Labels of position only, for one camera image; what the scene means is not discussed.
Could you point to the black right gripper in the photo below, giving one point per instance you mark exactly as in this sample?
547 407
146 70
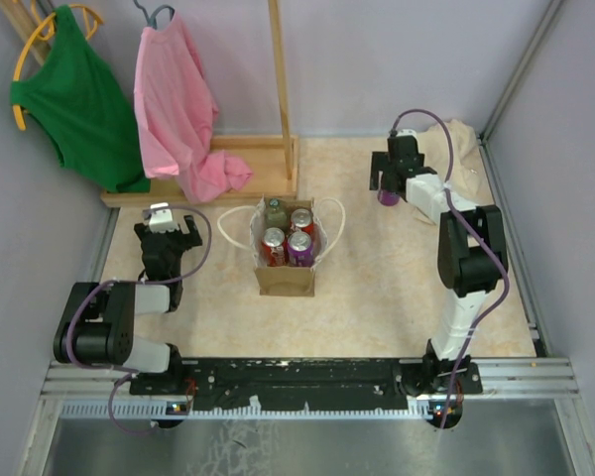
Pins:
379 163

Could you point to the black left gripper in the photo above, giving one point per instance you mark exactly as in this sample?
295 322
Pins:
188 240

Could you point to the purple fanta can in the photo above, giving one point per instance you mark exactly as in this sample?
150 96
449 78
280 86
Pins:
300 249
388 198

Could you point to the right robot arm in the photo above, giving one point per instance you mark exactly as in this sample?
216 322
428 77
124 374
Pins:
471 258

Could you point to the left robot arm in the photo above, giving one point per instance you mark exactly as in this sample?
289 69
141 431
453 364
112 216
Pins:
97 327

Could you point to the clear glass beverage bottle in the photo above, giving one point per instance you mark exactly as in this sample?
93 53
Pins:
276 215

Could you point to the beige crumpled cloth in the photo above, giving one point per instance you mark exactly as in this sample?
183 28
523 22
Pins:
468 175

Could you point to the red Coca-Cola can rear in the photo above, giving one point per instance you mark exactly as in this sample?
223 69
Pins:
302 220

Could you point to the wooden clothes rack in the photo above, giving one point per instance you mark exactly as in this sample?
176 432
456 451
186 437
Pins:
273 158

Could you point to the red Coca-Cola can upright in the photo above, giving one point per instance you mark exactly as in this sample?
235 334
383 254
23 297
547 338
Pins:
274 247

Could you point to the pink t-shirt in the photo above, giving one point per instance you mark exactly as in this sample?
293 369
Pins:
175 113

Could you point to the green tank top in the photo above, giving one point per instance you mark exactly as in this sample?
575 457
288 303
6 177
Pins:
77 101

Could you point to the grey clothes hanger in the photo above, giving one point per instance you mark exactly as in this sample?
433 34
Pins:
151 18

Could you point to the yellow clothes hanger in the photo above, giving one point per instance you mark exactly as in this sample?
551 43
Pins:
46 29

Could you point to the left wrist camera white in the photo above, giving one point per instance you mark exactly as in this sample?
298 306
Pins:
160 219

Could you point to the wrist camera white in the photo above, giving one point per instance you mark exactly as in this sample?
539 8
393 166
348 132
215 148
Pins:
404 133
160 219

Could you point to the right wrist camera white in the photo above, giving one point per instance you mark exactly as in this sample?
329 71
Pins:
404 133

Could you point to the white rope bag handle left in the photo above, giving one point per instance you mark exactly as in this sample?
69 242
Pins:
225 235

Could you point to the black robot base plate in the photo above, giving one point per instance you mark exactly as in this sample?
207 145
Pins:
295 384

